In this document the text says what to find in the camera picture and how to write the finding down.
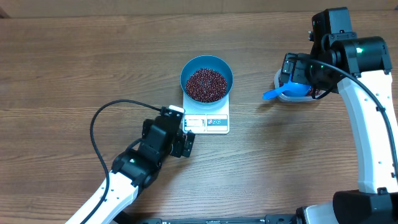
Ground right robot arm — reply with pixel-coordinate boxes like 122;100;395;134
279;7;397;223

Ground blue plastic measuring scoop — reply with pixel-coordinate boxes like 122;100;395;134
262;74;311;100

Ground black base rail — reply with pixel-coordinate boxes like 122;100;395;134
111;212;304;224

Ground red adzuki beans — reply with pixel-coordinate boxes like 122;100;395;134
279;82;324;97

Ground white digital kitchen scale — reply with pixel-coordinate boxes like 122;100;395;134
182;94;230;134

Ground right black camera cable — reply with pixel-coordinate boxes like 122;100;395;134
287;55;398;187

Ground black camera cable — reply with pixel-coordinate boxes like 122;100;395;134
79;99;162;224
287;55;398;187

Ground left black camera cable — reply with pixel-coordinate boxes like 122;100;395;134
79;99;162;224

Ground clear plastic food container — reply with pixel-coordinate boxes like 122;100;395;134
274;69;314;103

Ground red beans in bowl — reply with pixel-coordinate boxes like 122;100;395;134
185;68;228;103

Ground teal round bowl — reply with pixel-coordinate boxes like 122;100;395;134
180;55;234;97

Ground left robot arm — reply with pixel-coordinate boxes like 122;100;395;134
67;110;195;223

